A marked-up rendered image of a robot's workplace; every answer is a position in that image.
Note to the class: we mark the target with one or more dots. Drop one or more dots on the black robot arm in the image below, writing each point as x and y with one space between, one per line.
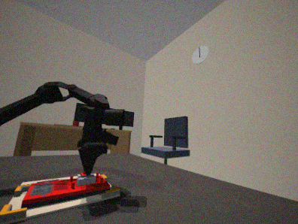
96 107

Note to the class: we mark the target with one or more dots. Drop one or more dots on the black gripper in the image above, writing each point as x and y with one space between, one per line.
91 146

